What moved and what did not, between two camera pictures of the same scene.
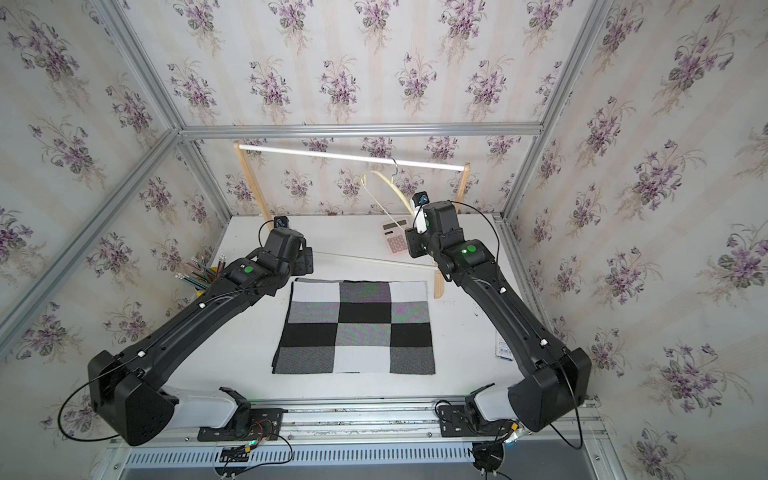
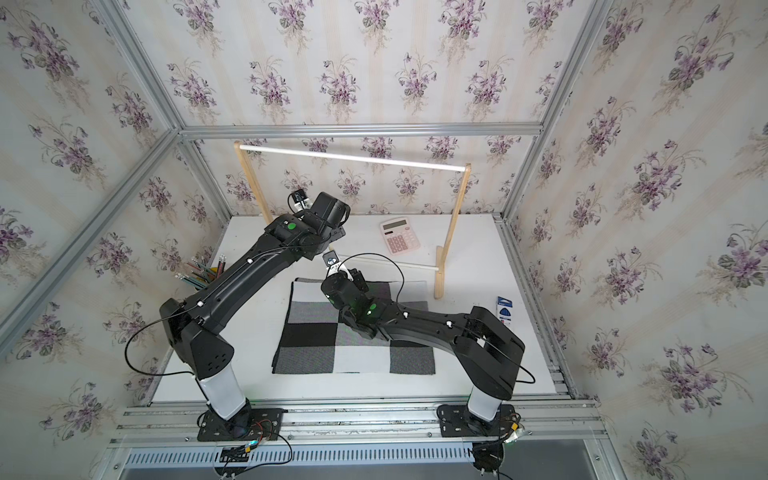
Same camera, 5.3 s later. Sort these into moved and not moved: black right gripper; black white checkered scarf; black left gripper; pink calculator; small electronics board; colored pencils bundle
Moved: black right gripper; black left gripper
Not moved: colored pencils bundle; black white checkered scarf; small electronics board; pink calculator
